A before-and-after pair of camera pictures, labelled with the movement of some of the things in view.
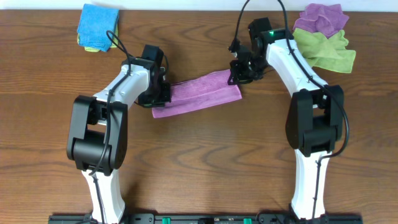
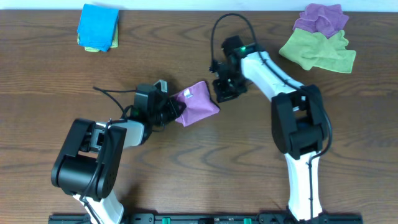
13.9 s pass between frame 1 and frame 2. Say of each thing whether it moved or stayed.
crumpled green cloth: stayed
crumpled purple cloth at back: stayed
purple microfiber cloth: moved
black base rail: stayed
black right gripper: moved
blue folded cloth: stayed
